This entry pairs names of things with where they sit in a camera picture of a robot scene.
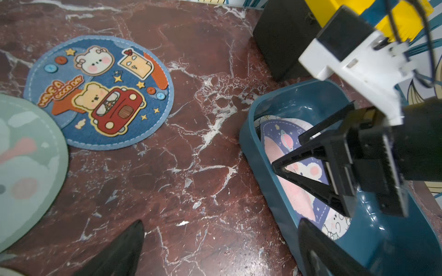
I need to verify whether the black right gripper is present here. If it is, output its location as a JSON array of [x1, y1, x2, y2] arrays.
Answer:
[[272, 101, 409, 217]]

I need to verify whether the yellow black toolbox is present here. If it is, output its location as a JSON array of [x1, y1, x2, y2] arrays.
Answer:
[[253, 1, 434, 81]]

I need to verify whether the green tulip bunny coaster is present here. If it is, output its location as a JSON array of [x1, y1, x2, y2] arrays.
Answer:
[[321, 209, 351, 240]]

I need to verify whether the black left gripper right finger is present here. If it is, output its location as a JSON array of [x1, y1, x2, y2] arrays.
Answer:
[[298, 218, 371, 276]]

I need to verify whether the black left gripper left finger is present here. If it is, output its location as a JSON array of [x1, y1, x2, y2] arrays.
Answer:
[[74, 220, 145, 276]]

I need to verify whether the blue denim bears coaster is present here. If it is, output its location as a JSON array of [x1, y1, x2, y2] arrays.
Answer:
[[24, 36, 175, 151]]

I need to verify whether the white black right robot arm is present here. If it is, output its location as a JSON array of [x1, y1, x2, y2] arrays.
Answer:
[[272, 98, 442, 217]]

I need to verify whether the teal plastic storage tray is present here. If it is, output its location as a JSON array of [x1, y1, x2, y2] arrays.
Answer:
[[239, 79, 442, 276]]

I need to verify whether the purple bunny planet coaster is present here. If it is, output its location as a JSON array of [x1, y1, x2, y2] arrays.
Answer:
[[255, 116, 330, 227]]

